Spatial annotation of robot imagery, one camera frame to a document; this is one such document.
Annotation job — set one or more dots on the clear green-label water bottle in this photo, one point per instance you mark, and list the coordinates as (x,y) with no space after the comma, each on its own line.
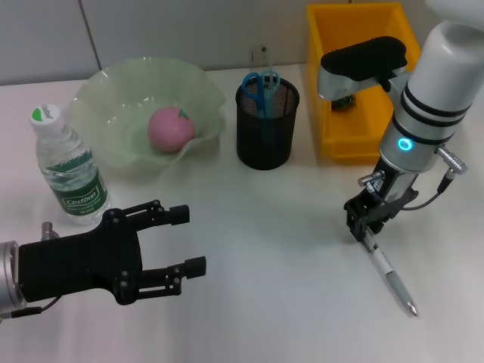
(75,185)

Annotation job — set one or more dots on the yellow plastic bin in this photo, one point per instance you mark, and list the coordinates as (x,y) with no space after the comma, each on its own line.
(351,132)

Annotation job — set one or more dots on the black mesh pen holder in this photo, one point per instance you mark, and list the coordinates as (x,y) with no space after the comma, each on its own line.
(264,143)

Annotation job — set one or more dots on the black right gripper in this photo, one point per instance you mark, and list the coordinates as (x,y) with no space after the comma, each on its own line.
(385,193)

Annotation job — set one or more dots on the silver ballpoint pen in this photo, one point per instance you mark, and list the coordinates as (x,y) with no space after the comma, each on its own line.
(389,272)

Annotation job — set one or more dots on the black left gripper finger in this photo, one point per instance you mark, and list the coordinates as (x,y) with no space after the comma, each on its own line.
(196,266)

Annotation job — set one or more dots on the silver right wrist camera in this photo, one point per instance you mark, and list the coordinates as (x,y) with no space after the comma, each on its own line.
(359,64)

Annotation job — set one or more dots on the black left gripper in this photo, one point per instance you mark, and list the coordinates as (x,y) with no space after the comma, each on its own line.
(75,264)

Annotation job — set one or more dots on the transparent plastic ruler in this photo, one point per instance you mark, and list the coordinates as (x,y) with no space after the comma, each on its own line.
(261,54)

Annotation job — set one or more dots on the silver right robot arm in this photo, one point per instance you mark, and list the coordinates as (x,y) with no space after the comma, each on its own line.
(435,94)

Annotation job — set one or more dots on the light blue scissors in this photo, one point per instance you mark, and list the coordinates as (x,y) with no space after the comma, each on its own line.
(261,89)

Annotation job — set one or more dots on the green plastic wrapper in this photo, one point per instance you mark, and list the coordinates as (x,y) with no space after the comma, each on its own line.
(342,103)

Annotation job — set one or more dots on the pale green wavy glass bowl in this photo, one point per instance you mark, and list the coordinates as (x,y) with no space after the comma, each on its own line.
(125,90)

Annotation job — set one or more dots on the pink toy peach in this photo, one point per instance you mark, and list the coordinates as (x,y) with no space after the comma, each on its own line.
(170,130)

